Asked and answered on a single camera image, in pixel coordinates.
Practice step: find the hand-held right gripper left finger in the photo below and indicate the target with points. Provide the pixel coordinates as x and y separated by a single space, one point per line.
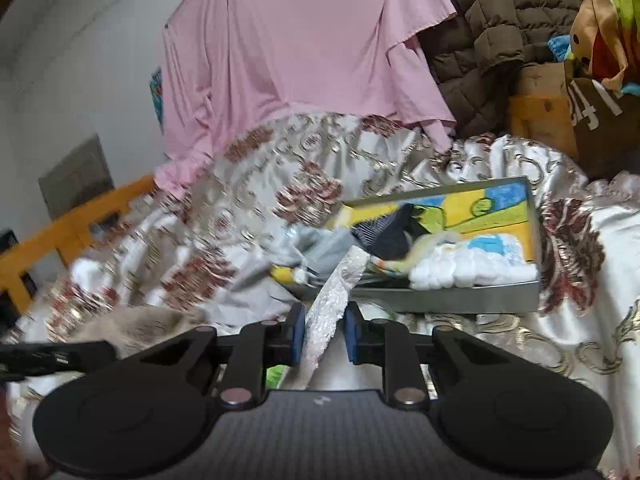
297 335

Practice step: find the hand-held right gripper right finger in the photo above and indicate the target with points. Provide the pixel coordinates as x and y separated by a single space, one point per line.
354 335

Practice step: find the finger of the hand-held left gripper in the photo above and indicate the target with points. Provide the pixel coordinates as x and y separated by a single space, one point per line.
90 357

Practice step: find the white crinkled strip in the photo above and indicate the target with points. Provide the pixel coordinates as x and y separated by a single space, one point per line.
325 320

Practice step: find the navy striped sock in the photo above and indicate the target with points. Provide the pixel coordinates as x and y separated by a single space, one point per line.
390 240

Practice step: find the grey metal box cartoon lining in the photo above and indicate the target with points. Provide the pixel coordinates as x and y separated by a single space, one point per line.
475 302

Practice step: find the yellow cuffed striped sock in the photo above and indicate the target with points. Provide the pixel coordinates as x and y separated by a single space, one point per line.
475 265

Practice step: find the green cloth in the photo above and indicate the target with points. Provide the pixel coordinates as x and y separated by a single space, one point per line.
277 375

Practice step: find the tan sock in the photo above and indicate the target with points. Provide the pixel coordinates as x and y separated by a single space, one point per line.
140 325

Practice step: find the grey cloth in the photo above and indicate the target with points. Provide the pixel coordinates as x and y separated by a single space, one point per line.
325 255

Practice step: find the floral satin blanket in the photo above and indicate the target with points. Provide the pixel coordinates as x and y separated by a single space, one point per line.
575 360

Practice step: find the pink cloth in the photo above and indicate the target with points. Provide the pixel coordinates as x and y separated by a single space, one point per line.
300 60

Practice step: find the brown bag white letters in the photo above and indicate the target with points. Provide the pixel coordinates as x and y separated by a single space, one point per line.
610 145

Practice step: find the brown quilted jacket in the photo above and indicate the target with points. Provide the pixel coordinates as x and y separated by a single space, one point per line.
500 10

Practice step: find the colourful orange blue cloth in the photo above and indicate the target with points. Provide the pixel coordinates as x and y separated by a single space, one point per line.
600 35

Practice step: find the yellow wooden bed frame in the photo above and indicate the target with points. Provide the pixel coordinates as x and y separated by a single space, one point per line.
75 230

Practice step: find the grey wall panel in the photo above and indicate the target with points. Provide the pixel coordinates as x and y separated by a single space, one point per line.
75 180

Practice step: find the teal patterned wall picture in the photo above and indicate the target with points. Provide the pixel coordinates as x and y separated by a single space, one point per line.
157 100

